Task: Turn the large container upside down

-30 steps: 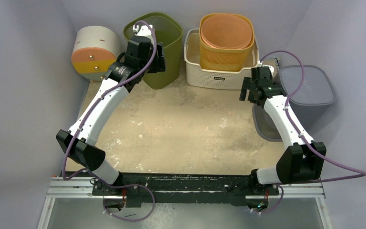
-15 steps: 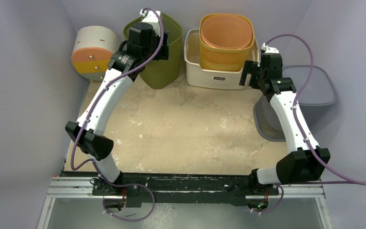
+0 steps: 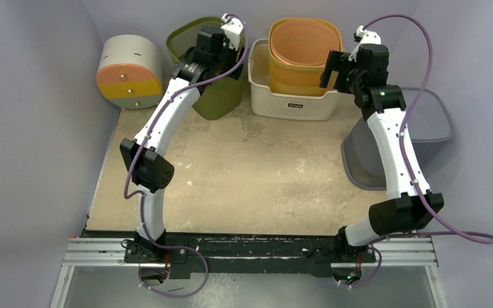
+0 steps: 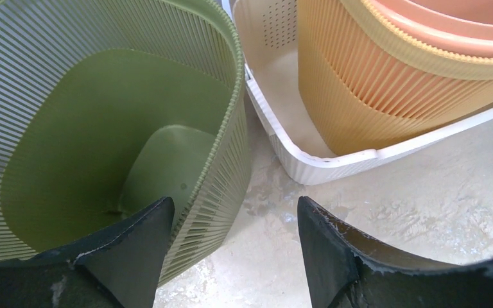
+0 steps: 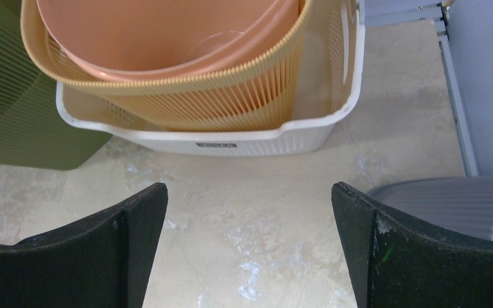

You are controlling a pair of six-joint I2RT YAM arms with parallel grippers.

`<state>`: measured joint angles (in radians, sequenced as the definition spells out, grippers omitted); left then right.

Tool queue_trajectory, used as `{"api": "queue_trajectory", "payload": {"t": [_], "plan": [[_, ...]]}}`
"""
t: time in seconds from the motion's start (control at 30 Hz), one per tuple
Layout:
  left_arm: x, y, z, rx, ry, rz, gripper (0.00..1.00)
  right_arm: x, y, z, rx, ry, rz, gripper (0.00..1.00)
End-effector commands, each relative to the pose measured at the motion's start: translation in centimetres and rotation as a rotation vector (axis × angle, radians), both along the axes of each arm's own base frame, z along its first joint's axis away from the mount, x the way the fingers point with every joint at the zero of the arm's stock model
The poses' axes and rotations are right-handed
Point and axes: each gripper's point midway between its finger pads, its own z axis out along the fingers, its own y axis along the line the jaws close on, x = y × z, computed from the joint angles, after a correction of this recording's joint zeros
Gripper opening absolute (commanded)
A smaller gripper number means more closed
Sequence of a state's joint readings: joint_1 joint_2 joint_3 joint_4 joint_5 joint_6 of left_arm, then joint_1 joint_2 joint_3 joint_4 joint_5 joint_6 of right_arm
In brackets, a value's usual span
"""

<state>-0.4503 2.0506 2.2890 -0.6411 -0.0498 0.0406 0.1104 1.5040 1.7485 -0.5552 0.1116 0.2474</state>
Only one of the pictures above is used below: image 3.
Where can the white perforated storage basket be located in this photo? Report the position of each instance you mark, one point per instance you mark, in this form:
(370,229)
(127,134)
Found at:
(264,102)

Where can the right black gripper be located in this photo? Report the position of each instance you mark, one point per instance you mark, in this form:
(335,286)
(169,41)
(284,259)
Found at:
(331,68)

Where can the grey mesh waste bin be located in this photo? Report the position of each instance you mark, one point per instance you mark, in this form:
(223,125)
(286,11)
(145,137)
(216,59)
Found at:
(431,128)

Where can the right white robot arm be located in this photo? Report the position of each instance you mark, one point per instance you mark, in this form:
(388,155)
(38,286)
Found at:
(411,204)

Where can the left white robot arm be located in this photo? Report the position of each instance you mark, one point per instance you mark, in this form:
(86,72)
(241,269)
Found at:
(149,173)

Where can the aluminium rail frame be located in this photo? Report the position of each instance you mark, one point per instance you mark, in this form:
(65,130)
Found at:
(102,249)

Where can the small round drawer cabinet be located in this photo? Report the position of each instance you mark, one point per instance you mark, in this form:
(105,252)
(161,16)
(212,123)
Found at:
(130,72)

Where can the orange inner bin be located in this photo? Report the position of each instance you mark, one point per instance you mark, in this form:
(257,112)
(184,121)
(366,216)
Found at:
(304,42)

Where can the yellow mesh bin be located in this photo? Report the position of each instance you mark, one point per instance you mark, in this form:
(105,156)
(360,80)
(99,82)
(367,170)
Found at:
(295,79)

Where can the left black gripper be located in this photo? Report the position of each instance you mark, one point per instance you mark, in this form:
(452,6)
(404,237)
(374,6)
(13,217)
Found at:
(235,55)

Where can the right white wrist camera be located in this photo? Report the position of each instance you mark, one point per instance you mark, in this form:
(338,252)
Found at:
(364,36)

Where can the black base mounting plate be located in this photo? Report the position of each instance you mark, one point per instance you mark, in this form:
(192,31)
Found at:
(179,254)

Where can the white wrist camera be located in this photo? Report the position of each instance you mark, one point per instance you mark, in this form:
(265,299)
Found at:
(364,36)
(233,29)

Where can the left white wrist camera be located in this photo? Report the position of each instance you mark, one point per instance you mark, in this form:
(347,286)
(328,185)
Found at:
(233,29)

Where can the olive green mesh bin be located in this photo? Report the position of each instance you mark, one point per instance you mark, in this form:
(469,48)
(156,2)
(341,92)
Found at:
(220,97)

